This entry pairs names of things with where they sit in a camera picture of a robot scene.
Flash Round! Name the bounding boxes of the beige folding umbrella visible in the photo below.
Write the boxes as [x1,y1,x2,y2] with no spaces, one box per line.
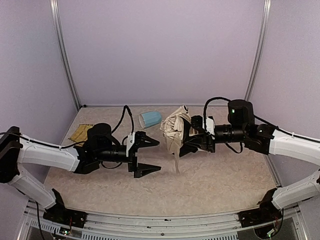
[160,105,191,174]

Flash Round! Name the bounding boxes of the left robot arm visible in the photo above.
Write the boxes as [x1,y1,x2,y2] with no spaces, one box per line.
[0,123,161,219]

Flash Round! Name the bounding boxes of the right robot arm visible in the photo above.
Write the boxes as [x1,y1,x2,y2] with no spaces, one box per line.
[179,98,320,213]

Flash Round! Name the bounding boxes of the light blue mug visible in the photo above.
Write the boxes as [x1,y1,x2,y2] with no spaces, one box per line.
[138,111,162,129]

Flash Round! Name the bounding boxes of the woven bamboo tray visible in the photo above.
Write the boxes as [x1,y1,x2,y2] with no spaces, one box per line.
[68,124,94,146]

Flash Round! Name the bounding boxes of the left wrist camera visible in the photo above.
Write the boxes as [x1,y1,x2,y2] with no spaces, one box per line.
[126,131,147,158]

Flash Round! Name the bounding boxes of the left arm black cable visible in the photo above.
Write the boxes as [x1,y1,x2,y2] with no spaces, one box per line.
[111,104,135,136]

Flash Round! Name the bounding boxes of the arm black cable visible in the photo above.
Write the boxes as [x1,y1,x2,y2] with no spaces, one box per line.
[111,104,135,136]
[202,96,232,126]

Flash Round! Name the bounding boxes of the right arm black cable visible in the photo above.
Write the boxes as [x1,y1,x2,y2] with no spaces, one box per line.
[202,96,232,126]

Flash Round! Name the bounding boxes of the aluminium front rail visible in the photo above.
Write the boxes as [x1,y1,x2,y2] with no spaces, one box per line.
[17,197,308,240]

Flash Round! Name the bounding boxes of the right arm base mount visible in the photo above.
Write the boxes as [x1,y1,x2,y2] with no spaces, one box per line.
[237,207,283,228]

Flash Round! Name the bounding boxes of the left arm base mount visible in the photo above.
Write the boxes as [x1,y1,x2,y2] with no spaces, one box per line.
[43,206,88,228]

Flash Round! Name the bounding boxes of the right aluminium corner post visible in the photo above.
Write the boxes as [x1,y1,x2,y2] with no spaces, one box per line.
[244,0,272,101]

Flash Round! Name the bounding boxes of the aluminium corner post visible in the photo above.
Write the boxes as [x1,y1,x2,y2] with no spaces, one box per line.
[49,0,82,111]
[244,0,272,101]

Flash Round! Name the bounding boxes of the left aluminium corner post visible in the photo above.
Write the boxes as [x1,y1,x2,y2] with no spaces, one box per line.
[49,0,82,111]

